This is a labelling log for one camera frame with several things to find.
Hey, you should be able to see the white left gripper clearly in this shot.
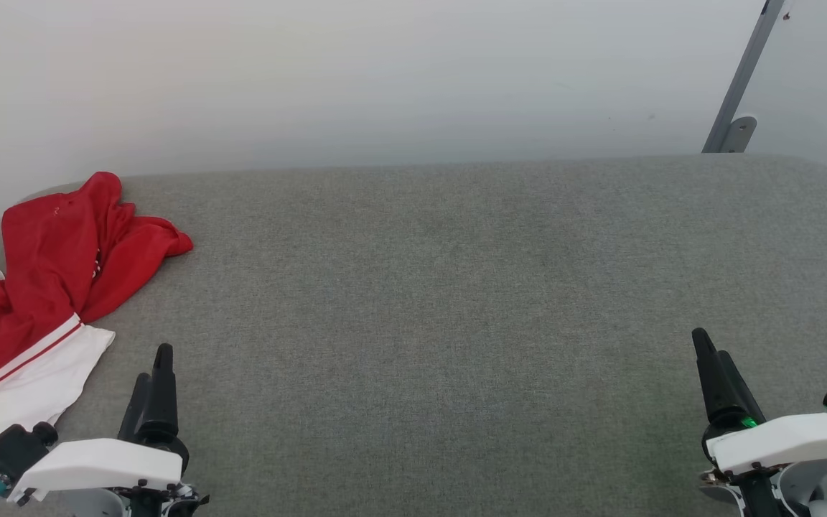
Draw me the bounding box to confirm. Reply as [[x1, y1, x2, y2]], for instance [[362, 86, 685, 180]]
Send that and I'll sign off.
[[8, 343, 210, 517]]

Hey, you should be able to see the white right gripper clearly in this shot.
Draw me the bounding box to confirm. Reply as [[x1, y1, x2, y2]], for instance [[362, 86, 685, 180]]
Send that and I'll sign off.
[[692, 328, 827, 517]]

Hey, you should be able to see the grey metal wall bracket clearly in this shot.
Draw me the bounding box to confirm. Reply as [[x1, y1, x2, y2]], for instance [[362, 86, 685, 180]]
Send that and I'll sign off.
[[701, 0, 788, 154]]

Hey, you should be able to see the grey fabric sofa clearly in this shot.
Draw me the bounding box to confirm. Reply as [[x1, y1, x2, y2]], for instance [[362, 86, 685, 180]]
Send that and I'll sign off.
[[0, 154, 827, 517]]

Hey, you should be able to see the red and white garment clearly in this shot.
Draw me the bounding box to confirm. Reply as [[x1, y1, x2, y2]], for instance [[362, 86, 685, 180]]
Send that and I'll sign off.
[[0, 171, 195, 437]]

